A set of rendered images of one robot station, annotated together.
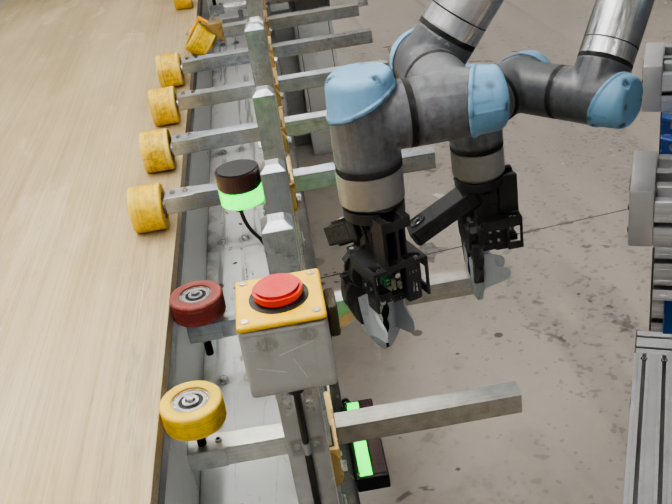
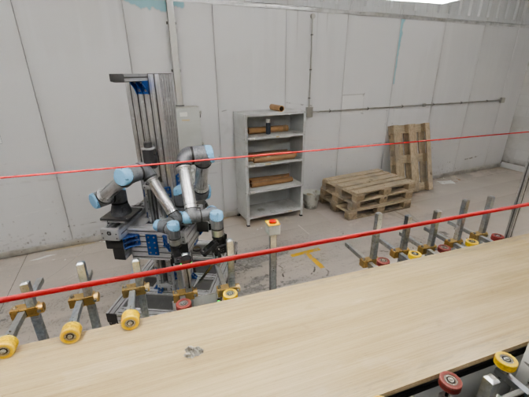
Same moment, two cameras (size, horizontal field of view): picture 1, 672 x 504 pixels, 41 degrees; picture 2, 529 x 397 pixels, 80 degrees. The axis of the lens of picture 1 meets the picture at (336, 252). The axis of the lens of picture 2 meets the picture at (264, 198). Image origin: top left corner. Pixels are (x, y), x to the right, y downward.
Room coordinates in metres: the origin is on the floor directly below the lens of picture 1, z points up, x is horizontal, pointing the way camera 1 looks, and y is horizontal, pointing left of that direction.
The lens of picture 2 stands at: (1.12, 1.63, 2.02)
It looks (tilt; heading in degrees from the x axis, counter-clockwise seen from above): 22 degrees down; 254
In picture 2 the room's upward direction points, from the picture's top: straight up
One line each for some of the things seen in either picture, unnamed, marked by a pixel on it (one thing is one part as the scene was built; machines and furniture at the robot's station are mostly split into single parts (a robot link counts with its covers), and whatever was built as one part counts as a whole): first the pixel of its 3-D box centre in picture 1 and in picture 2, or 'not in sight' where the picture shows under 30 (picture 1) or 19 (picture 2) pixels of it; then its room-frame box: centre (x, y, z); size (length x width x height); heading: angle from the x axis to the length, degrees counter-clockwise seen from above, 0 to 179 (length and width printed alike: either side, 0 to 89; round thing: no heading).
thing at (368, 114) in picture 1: (366, 119); (216, 220); (0.92, -0.05, 1.23); 0.09 x 0.08 x 0.11; 94
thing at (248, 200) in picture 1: (241, 192); not in sight; (1.12, 0.11, 1.08); 0.06 x 0.06 x 0.02
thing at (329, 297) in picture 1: (331, 312); not in sight; (0.61, 0.01, 1.20); 0.03 x 0.01 x 0.03; 2
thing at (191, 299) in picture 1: (202, 322); (184, 310); (1.15, 0.22, 0.85); 0.08 x 0.08 x 0.11
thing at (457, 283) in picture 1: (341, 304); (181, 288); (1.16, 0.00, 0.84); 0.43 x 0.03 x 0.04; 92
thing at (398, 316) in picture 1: (400, 318); not in sight; (0.92, -0.07, 0.97); 0.06 x 0.03 x 0.09; 22
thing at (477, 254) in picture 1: (475, 254); not in sight; (1.14, -0.20, 0.90); 0.05 x 0.02 x 0.09; 2
